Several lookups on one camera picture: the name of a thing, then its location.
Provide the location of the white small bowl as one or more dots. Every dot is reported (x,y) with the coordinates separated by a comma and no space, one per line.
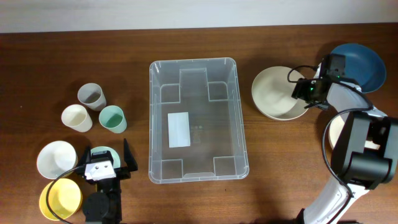
(56,158)

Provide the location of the mint green small bowl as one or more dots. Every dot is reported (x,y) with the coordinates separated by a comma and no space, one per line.
(102,149)

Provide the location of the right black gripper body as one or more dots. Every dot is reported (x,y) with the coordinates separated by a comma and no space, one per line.
(306,90)

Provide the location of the dark blue large bowl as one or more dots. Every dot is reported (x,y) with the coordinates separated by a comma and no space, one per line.
(363,65)

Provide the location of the clear plastic storage bin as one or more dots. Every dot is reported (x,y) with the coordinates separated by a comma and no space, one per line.
(208,89)

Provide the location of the cream plastic cup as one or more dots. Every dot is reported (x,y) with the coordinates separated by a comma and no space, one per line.
(76,117)

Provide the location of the cream large bowl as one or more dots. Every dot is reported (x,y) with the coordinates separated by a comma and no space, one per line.
(336,128)
(272,95)

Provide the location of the mint green plastic cup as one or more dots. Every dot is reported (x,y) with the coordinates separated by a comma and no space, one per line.
(112,118)

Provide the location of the yellow small bowl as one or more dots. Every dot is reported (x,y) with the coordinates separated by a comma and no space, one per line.
(65,199)

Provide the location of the grey plastic cup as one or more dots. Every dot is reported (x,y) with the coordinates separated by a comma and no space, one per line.
(92,96)

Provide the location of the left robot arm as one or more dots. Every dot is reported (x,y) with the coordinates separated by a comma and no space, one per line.
(104,205)

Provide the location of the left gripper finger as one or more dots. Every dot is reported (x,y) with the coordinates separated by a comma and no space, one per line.
(85,159)
(129,158)

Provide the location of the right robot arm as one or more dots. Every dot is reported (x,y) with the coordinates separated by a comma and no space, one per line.
(365,154)

